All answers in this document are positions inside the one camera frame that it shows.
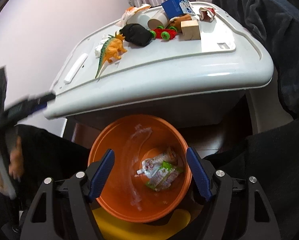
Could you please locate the brown plush toy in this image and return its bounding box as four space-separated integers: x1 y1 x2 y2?
169 14 192 33

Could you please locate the red green toy car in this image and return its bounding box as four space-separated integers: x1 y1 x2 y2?
150 26 178 41

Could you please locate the white cylindrical jar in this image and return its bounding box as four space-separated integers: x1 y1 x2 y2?
147 10 169 29

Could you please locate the orange white plastic bag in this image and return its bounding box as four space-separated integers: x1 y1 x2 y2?
115 4 151 28

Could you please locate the orange green toy dinosaur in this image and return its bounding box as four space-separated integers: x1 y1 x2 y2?
95 32 127 78

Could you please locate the orange juice snack pouch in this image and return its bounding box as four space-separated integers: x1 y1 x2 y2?
137 147 178 179

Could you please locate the person's black trouser leg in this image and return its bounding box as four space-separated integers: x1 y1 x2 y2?
0 125 90 239

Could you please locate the green snack bag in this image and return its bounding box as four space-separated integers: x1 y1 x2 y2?
145 161 183 192

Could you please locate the dark blanket on bed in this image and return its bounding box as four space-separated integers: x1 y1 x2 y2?
211 0 299 119

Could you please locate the white plastic storage box lid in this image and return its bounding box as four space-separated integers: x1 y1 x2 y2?
44 6 274 119

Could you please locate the blue milk carton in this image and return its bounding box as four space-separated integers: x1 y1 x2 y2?
161 0 195 19

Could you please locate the red white carton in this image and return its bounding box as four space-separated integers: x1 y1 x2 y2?
199 7 216 22

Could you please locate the white tissue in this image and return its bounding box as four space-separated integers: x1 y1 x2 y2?
93 38 108 58

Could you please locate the wooden block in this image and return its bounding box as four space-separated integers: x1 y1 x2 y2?
181 20 200 40

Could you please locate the person's left hand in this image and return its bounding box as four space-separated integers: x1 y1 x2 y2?
0 135 24 199

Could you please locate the black sock bundle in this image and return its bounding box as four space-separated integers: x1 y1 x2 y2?
119 23 152 47

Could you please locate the orange plastic trash bucket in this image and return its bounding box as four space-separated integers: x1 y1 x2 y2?
88 114 193 224

